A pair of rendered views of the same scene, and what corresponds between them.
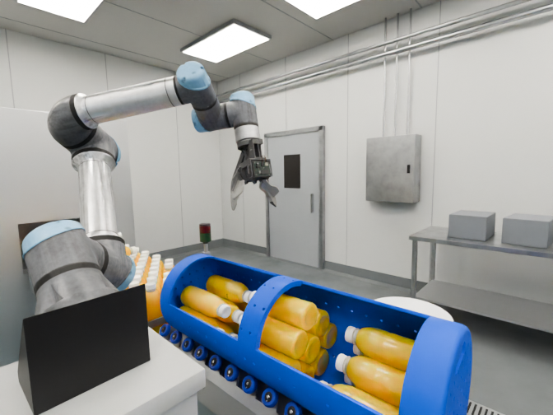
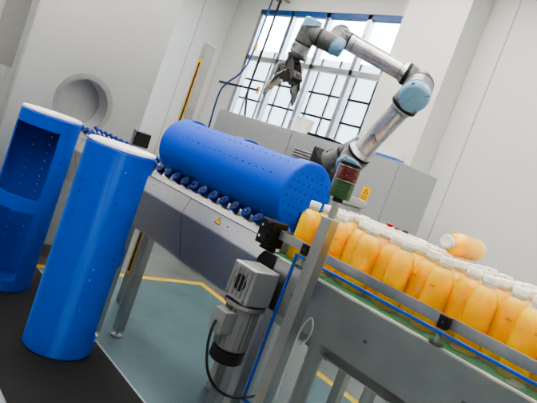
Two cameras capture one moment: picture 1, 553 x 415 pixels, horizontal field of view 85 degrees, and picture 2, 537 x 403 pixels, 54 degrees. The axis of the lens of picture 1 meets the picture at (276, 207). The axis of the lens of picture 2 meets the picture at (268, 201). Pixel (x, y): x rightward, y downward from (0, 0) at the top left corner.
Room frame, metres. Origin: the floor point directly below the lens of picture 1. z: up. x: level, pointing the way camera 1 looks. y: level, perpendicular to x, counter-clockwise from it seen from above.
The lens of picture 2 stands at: (3.12, 0.32, 1.21)
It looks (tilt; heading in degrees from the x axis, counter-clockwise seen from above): 5 degrees down; 184
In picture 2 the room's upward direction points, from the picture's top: 20 degrees clockwise
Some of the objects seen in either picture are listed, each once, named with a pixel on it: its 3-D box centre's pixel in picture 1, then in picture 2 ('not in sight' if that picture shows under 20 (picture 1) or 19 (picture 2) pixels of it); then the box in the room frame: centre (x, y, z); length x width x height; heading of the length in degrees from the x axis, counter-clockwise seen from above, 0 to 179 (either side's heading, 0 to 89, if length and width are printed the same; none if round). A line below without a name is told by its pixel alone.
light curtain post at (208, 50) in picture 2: not in sight; (165, 177); (-0.10, -0.55, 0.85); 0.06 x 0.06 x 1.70; 49
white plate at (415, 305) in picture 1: (407, 314); (123, 146); (1.01, -0.46, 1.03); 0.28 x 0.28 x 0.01
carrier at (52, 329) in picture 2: not in sight; (89, 248); (1.01, -0.46, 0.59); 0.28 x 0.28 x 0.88
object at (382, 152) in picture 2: not in sight; (387, 154); (-0.80, 0.75, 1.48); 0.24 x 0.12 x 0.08; 55
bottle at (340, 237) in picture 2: not in sight; (332, 245); (1.40, 0.45, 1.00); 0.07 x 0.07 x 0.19
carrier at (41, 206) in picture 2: not in sight; (25, 199); (0.63, -0.98, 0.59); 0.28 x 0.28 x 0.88
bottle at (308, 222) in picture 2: not in sight; (305, 233); (1.31, 0.35, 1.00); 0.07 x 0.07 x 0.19
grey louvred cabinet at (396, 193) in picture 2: not in sight; (283, 218); (-1.37, 0.19, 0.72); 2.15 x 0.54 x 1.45; 47
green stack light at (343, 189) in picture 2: (205, 236); (341, 189); (1.66, 0.40, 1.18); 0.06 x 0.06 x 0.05
